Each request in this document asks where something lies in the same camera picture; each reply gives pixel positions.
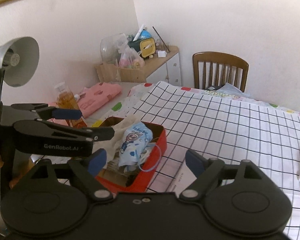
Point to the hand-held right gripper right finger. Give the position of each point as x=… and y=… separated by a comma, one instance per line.
x=193, y=161

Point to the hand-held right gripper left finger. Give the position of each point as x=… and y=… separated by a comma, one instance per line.
x=97, y=162

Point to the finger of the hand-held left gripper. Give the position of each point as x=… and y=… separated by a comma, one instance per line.
x=66, y=113
x=65, y=130

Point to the white face mask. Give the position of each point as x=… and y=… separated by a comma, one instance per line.
x=113, y=165

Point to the red tin box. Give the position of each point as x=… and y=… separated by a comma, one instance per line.
x=158, y=146

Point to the blue printed face mask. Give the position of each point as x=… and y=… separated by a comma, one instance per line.
x=135, y=140

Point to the amber oil bottle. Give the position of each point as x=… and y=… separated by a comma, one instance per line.
x=65, y=100

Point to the small white bottle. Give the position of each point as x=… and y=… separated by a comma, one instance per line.
x=77, y=96

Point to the pink folded cloth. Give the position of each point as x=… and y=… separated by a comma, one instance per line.
x=100, y=95

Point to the checked tablecloth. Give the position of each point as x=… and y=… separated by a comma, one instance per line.
x=215, y=120

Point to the cardboard box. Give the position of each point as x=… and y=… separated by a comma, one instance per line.
x=130, y=75

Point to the glass bowl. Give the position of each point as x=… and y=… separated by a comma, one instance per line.
x=110, y=47

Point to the light blue cloth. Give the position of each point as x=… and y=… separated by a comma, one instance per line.
x=227, y=88

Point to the plastic bag of toys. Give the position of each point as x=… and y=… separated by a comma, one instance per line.
x=130, y=60

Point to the wood topped white cabinet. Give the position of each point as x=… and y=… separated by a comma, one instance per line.
x=165, y=65

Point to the yellow tissue box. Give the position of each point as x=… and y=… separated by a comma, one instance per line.
x=147, y=47

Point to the wooden chair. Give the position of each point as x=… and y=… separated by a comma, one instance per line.
x=220, y=58

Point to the white tube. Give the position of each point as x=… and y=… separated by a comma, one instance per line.
x=139, y=32

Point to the small white box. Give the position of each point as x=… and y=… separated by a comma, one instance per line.
x=162, y=54

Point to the blue globe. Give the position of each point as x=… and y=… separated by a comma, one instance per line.
x=146, y=34

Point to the black stick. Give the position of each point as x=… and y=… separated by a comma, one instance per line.
x=161, y=38

